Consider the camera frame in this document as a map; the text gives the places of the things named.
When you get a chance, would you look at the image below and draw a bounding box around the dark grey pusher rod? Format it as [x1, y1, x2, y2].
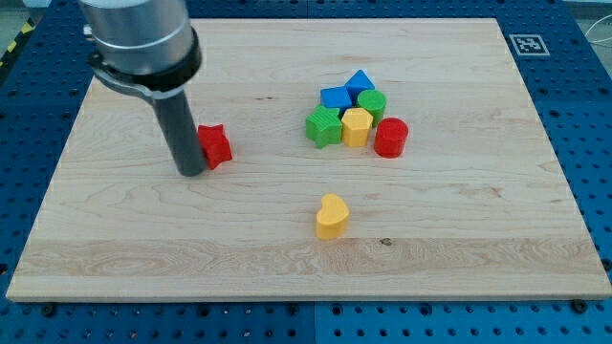
[151, 91, 207, 177]

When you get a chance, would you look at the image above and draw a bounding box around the red star block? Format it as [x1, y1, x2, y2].
[197, 124, 232, 169]

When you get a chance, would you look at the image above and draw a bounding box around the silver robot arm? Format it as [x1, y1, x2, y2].
[78, 0, 206, 177]

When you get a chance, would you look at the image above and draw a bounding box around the green star block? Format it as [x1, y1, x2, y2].
[305, 105, 342, 148]

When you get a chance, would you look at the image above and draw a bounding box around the blue cube block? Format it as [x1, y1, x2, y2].
[319, 86, 353, 117]

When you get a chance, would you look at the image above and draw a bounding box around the yellow pentagon block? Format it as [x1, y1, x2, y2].
[341, 108, 373, 147]

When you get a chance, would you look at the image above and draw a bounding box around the blue triangle block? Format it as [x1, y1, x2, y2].
[344, 70, 376, 104]

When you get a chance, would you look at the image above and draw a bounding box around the yellow heart block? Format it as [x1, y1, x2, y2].
[316, 193, 350, 240]

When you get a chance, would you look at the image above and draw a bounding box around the green cylinder block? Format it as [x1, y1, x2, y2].
[357, 90, 387, 127]

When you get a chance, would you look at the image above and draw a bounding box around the wooden board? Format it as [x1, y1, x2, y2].
[7, 18, 611, 303]

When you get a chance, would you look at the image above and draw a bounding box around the red cylinder block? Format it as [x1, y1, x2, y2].
[374, 118, 409, 159]

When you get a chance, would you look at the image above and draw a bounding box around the white fiducial marker tag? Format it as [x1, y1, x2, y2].
[510, 33, 550, 56]

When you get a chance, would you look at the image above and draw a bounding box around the white cable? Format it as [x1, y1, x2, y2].
[583, 13, 612, 49]

